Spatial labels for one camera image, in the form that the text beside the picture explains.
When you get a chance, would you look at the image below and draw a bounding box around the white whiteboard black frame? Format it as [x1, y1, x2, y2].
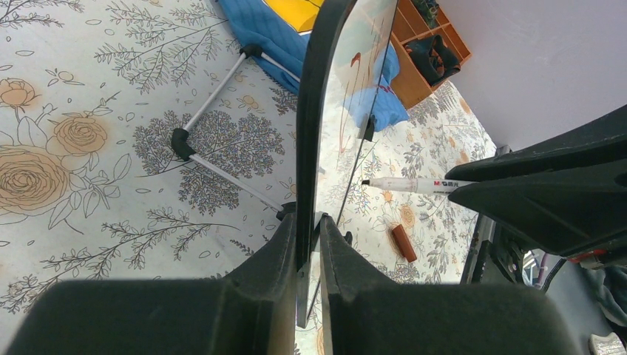
[170, 0, 400, 329]

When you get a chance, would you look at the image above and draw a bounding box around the white whiteboard marker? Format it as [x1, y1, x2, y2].
[362, 177, 473, 195]

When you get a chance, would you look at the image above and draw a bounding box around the dark patterned cloth roll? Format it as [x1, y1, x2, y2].
[412, 0, 439, 17]

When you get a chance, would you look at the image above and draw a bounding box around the orange compartment tray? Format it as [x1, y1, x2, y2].
[390, 0, 472, 109]

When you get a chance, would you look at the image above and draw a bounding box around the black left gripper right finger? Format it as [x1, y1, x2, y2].
[319, 215, 577, 354]

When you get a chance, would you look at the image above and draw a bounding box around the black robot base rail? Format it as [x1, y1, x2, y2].
[452, 186, 552, 288]

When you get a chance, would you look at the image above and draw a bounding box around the floral tablecloth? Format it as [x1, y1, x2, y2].
[1, 1, 496, 354]

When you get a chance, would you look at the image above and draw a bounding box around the blue Pikachu cloth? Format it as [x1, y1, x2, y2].
[220, 0, 409, 132]

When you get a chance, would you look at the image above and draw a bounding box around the red marker cap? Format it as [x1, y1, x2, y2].
[391, 224, 418, 263]

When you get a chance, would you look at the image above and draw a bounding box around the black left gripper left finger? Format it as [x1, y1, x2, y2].
[7, 214, 296, 354]

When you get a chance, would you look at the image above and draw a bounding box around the black orange cloth roll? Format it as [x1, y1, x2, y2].
[404, 35, 461, 87]

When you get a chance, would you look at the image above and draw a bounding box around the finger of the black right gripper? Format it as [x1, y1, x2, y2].
[445, 106, 626, 182]
[449, 161, 626, 257]

